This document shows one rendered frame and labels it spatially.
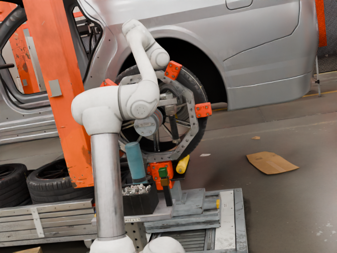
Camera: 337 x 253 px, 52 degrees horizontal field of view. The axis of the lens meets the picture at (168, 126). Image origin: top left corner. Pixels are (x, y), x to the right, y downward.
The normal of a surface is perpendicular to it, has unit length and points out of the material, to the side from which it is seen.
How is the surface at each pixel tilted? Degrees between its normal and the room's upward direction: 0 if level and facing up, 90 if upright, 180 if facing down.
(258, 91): 90
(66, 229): 90
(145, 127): 90
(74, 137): 90
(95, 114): 75
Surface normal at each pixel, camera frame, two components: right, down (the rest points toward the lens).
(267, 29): -0.16, 0.26
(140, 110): 0.10, 0.43
